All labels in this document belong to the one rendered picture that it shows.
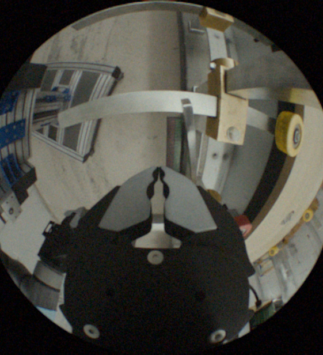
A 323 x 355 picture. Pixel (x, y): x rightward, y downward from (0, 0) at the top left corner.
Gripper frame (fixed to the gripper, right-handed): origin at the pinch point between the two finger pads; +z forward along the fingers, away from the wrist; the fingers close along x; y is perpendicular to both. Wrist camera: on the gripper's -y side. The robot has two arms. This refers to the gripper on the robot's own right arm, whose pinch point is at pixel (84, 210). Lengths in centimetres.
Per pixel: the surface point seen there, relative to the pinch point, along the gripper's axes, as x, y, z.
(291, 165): -19, -51, -7
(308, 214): 8, -118, -12
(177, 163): -8.8, -27.7, 12.5
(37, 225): 119, 228, 30
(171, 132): -18.3, -25.8, 12.5
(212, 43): -56, -42, 21
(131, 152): 11, 5, 83
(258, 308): -5.4, -37.2, -25.9
